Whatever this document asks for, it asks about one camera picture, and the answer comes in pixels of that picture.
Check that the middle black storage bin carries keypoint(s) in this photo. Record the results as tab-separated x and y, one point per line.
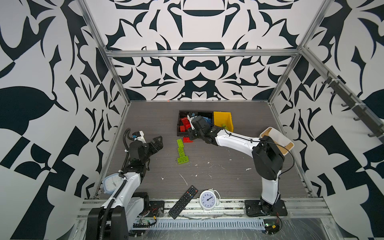
208	114

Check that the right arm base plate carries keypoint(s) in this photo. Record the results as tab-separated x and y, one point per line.
260	208

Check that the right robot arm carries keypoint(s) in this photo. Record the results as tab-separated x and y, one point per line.
267	157

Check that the left black storage bin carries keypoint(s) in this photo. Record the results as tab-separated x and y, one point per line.
181	115

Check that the wall hook rail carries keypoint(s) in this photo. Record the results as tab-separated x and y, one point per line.
354	103

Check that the yellow storage bin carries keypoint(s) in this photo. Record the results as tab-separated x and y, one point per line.
224	118

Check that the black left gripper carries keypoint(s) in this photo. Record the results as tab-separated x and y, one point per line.
157	144

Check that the green lego brick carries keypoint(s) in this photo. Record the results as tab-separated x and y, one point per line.
183	160
181	152

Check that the black storage bin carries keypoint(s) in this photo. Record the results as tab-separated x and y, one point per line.
208	114
181	115

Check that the white box wooden lid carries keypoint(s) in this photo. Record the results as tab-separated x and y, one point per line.
284	144

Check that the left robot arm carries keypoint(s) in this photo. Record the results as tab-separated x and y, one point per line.
116	217

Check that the white alarm clock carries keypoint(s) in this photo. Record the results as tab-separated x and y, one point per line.
209	199

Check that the blue lego brick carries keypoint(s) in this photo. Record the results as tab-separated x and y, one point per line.
208	120

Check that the white cable duct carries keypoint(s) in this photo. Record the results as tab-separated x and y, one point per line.
207	224

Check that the black remote control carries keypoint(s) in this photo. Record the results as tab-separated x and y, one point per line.
183	202

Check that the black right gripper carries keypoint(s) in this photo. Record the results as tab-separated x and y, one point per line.
190	133

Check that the green lego plate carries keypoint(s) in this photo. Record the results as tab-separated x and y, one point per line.
180	143

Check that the red lego arch piece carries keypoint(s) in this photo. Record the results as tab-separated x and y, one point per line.
185	121

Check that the square light blue clock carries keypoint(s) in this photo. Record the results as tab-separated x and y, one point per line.
110	183

